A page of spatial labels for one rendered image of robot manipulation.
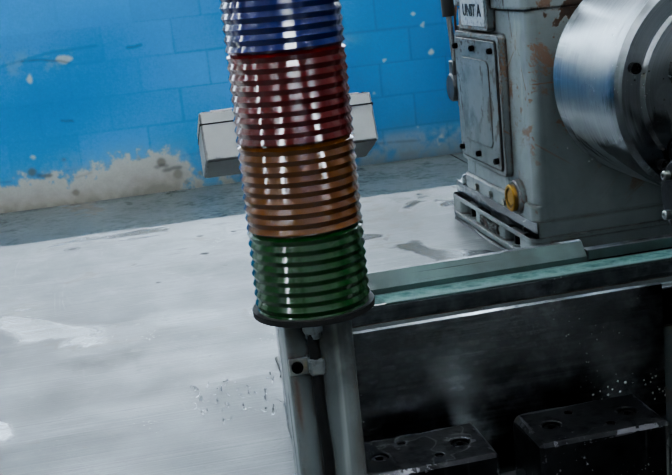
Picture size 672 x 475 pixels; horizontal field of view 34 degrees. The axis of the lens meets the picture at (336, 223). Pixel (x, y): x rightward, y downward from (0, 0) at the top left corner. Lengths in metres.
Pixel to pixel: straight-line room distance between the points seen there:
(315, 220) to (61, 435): 0.59
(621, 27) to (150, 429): 0.63
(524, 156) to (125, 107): 5.18
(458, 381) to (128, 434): 0.34
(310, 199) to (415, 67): 6.14
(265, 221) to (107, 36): 5.92
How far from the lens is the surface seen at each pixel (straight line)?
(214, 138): 1.05
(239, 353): 1.21
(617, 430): 0.82
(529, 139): 1.39
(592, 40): 1.25
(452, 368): 0.85
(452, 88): 1.66
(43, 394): 1.19
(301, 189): 0.53
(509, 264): 1.00
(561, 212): 1.41
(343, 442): 0.59
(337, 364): 0.58
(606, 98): 1.20
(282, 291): 0.54
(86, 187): 6.55
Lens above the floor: 1.20
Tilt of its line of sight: 13 degrees down
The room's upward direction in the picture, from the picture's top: 6 degrees counter-clockwise
